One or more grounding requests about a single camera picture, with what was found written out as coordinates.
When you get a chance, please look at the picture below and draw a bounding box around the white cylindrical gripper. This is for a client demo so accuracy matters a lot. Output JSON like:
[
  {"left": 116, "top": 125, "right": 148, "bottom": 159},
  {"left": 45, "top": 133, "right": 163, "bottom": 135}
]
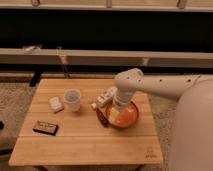
[{"left": 108, "top": 91, "right": 133, "bottom": 123}]

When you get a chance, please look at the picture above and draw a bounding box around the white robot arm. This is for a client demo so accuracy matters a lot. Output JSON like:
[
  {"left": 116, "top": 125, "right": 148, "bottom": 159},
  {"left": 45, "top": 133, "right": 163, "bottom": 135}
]
[{"left": 113, "top": 68, "right": 213, "bottom": 171}]

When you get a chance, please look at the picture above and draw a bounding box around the dark red utensil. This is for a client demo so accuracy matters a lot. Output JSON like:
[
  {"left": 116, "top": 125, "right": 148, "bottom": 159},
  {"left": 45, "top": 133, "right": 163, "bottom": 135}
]
[{"left": 96, "top": 109, "right": 109, "bottom": 127}]

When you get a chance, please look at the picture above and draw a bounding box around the orange plate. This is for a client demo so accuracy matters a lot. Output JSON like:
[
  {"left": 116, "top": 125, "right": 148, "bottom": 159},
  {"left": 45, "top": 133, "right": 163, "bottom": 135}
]
[{"left": 105, "top": 101, "right": 139, "bottom": 128}]

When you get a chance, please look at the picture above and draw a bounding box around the clear plastic cup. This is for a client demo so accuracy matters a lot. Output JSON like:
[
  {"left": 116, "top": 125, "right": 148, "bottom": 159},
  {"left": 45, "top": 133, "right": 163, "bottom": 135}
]
[{"left": 63, "top": 89, "right": 81, "bottom": 112}]

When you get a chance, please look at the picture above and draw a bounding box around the wooden table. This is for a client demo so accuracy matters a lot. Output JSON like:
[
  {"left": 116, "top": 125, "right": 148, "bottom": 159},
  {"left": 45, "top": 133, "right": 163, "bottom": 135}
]
[{"left": 9, "top": 79, "right": 163, "bottom": 166}]

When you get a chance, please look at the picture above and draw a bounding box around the small white block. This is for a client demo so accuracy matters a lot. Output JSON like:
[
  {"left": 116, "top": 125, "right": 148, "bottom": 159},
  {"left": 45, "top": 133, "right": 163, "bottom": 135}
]
[{"left": 49, "top": 97, "right": 64, "bottom": 113}]

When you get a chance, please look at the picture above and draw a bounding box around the dark brown rectangular box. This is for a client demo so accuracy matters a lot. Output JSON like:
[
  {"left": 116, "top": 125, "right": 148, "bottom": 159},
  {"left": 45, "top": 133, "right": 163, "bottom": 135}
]
[{"left": 33, "top": 121, "right": 58, "bottom": 136}]

